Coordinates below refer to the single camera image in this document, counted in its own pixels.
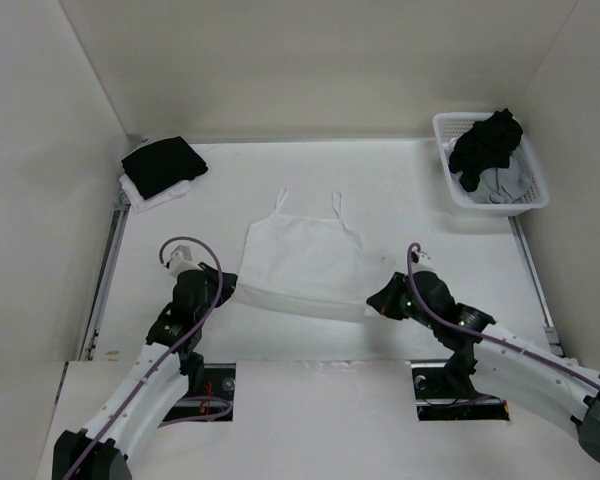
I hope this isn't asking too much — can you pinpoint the folded white tank top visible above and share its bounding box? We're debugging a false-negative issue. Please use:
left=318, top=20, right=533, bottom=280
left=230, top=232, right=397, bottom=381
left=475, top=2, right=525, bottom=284
left=119, top=175, right=191, bottom=213

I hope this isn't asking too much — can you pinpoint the white tank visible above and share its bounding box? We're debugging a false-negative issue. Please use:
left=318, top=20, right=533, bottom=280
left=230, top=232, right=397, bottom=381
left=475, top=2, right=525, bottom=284
left=234, top=188, right=367, bottom=322
left=119, top=175, right=191, bottom=213

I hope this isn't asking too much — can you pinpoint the folded black tank top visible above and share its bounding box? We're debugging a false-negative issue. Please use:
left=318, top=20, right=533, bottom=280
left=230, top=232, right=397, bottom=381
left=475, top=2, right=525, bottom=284
left=122, top=136, right=208, bottom=200

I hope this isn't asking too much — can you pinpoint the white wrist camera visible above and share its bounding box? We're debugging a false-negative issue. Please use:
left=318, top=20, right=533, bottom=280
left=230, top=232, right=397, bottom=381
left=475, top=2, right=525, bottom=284
left=165, top=244, right=199, bottom=277
left=410, top=249, right=434, bottom=272

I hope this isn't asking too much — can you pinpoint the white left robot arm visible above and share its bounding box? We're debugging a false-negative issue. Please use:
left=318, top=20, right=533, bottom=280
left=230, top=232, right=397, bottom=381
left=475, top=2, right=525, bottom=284
left=51, top=263, right=238, bottom=479

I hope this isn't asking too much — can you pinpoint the white plastic laundry basket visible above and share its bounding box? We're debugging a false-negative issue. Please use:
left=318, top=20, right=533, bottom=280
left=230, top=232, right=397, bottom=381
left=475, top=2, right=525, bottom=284
left=433, top=108, right=549, bottom=216

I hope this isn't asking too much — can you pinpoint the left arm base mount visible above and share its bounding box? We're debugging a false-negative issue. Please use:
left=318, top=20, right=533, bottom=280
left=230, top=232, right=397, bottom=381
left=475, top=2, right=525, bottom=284
left=163, top=364, right=237, bottom=422

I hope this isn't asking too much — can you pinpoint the left aluminium table rail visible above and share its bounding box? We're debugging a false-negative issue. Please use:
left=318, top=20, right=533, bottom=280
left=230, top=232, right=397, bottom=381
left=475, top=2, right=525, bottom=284
left=77, top=193, right=131, bottom=361

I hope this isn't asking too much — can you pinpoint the right aluminium table rail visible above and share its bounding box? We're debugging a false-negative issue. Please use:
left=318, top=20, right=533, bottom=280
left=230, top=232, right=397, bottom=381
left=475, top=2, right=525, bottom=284
left=508, top=217, right=565, bottom=358

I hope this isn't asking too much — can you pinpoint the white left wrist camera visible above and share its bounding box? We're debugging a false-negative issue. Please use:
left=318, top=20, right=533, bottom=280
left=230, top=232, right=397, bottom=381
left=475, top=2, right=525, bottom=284
left=165, top=244, right=199, bottom=277

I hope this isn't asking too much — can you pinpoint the grey tank top in basket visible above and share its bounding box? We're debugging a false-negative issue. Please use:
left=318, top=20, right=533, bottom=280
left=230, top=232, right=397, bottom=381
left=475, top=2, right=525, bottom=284
left=468, top=147, right=532, bottom=205

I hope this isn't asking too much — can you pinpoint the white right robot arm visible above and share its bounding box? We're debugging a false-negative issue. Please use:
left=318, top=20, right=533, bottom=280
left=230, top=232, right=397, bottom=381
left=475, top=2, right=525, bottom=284
left=366, top=271, right=600, bottom=464

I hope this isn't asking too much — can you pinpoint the aluminium table rail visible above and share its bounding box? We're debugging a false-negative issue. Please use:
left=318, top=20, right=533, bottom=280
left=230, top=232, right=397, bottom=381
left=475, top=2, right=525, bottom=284
left=508, top=217, right=565, bottom=358
left=77, top=193, right=131, bottom=361

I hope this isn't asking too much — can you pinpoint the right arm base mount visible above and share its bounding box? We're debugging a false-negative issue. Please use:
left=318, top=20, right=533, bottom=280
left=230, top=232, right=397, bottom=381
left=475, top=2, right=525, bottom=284
left=411, top=362, right=510, bottom=422

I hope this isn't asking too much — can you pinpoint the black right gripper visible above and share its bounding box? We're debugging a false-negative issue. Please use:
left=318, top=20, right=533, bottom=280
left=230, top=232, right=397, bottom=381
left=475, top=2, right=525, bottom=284
left=366, top=271, right=437, bottom=329

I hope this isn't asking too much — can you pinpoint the black tank top in basket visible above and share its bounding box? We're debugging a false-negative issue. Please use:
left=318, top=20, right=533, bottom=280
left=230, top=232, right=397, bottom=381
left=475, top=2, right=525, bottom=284
left=449, top=108, right=523, bottom=193

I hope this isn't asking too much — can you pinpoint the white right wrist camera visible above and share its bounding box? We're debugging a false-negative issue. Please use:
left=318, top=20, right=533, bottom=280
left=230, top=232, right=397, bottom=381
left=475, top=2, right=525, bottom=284
left=410, top=249, right=434, bottom=272

